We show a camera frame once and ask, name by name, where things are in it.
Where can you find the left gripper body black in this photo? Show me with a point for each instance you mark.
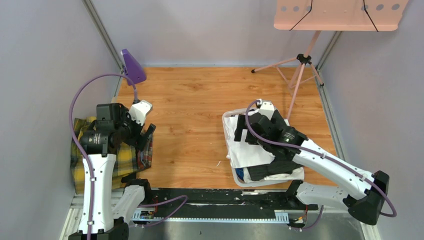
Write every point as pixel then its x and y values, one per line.
pixel 130 130

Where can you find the white plastic laundry basket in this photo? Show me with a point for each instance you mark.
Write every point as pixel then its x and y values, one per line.
pixel 254 184

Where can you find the blue shirt in basket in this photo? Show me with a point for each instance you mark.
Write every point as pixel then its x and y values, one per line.
pixel 243 174

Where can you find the purple wedge object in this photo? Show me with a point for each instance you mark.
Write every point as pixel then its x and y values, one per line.
pixel 132 68

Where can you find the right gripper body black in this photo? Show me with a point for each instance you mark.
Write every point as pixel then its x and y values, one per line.
pixel 249 138

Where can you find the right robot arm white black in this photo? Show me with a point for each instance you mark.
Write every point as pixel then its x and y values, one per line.
pixel 283 150

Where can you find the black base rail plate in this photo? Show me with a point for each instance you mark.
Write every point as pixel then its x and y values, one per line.
pixel 226 204

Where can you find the white long sleeve shirt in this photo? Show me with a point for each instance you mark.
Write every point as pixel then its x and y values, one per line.
pixel 241 154

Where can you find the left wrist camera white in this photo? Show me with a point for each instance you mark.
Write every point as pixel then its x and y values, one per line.
pixel 138 111

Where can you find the pink music stand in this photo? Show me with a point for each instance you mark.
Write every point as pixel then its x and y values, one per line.
pixel 331 15

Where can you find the red blue plaid shirt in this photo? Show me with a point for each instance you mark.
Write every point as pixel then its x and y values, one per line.
pixel 145 157

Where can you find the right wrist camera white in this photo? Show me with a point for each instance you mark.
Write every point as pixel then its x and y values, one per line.
pixel 265 107

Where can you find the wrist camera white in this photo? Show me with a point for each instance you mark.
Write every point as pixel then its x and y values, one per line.
pixel 138 111
pixel 265 107

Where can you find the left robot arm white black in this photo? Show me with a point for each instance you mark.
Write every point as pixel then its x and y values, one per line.
pixel 114 124

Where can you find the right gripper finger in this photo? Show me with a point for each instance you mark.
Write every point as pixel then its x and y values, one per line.
pixel 240 126
pixel 259 172

